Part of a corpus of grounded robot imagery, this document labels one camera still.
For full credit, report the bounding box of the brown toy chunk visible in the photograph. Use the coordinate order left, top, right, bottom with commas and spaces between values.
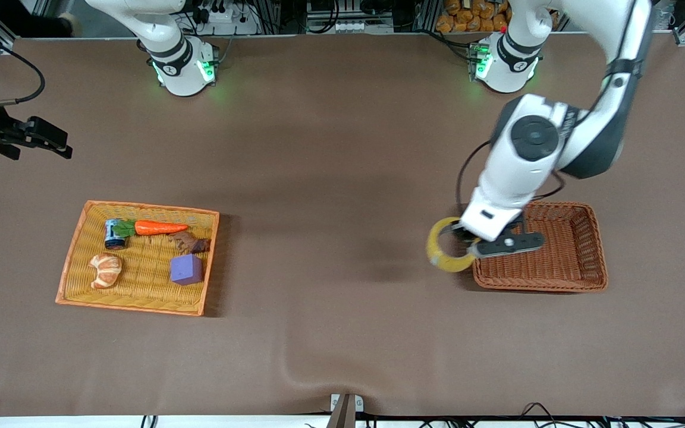
169, 230, 212, 253

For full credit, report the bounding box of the purple cube block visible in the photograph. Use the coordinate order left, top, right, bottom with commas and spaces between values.
170, 253, 205, 285

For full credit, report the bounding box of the yellow packing tape roll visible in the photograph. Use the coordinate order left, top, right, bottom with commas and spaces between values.
426, 216, 477, 275

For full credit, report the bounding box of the bag of orange buns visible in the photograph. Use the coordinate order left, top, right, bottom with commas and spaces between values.
436, 0, 513, 34

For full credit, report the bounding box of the toy croissant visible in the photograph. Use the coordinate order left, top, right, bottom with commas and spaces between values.
89, 252, 123, 289

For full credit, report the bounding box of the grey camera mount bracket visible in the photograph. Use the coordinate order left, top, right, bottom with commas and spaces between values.
329, 392, 365, 428

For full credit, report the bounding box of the orange toy carrot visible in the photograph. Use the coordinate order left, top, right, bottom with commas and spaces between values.
113, 218, 190, 237

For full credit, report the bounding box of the small blue can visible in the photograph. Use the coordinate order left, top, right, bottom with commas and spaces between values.
104, 218, 127, 249

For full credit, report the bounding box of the black cable bundle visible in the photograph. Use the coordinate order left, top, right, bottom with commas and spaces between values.
366, 402, 685, 428

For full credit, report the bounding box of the orange yellow woven tray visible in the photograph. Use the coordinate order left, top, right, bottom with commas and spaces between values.
55, 200, 221, 316

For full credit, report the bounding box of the brown wicker basket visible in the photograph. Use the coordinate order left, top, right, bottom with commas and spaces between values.
471, 201, 609, 293

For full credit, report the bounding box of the white power strip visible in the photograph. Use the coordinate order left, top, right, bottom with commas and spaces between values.
335, 20, 395, 34
202, 5, 261, 36

